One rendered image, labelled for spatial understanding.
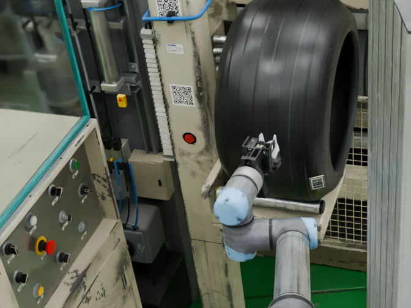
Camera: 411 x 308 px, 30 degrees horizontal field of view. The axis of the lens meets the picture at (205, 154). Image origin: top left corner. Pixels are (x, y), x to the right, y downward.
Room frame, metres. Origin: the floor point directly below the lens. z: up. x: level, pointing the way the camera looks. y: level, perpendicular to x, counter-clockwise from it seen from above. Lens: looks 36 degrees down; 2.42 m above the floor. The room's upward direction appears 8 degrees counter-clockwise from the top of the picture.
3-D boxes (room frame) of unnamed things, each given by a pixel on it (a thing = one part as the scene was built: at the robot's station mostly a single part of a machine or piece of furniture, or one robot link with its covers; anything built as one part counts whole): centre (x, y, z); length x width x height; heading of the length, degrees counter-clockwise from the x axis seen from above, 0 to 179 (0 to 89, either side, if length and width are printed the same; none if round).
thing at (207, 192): (2.02, -0.06, 0.90); 0.40 x 0.03 x 0.10; 155
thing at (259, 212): (1.82, -0.17, 0.83); 0.36 x 0.09 x 0.06; 65
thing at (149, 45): (2.05, 0.11, 1.19); 0.05 x 0.04 x 0.48; 155
